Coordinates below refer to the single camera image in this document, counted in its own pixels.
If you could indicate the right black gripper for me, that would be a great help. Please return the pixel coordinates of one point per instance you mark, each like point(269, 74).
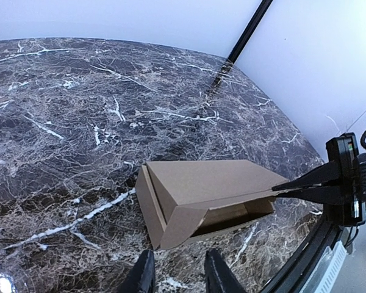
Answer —
point(341, 204)

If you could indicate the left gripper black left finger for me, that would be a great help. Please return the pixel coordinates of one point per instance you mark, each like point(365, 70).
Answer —
point(142, 277)

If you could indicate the white slotted cable duct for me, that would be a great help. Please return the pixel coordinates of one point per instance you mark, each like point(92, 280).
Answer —
point(332, 268)

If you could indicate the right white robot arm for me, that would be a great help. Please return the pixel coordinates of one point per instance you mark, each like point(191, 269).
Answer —
point(359, 165)

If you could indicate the brown cardboard box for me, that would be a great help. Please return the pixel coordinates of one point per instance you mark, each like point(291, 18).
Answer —
point(189, 201)

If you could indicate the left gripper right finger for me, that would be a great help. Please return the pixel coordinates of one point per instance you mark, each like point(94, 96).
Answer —
point(219, 277)

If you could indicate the right black frame post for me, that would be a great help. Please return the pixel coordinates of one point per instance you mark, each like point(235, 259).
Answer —
point(249, 30)

